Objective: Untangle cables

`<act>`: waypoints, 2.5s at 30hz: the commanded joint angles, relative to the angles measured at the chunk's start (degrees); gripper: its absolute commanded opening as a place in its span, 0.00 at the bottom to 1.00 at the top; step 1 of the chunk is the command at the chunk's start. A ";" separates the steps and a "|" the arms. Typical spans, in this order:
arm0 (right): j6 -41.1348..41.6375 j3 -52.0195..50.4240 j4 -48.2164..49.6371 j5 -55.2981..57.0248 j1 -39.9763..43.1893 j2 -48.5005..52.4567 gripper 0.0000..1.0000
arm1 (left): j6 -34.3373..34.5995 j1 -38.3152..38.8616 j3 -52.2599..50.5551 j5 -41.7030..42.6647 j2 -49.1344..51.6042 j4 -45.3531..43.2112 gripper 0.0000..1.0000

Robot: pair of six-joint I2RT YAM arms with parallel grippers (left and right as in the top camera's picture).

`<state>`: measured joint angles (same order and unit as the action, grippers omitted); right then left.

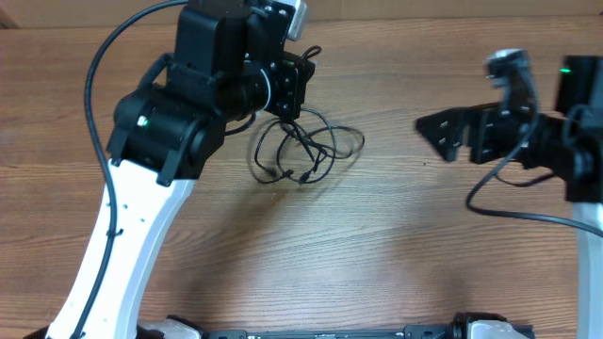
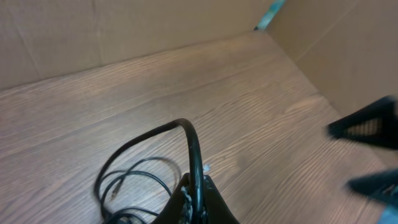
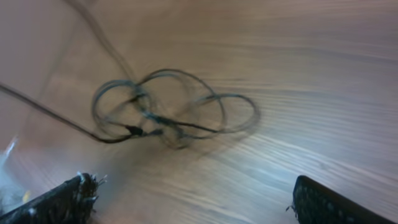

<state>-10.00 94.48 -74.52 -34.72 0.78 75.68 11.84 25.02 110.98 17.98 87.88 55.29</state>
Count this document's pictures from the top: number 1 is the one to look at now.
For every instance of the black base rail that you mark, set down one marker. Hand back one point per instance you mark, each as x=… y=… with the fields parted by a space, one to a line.
x=462 y=326

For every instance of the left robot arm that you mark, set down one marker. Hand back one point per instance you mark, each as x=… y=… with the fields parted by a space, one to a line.
x=229 y=63

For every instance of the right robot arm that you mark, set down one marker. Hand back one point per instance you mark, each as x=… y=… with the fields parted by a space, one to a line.
x=570 y=146

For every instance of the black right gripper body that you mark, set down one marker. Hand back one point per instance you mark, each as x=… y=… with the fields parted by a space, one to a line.
x=509 y=134

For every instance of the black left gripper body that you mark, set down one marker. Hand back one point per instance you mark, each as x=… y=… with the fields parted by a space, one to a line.
x=284 y=100

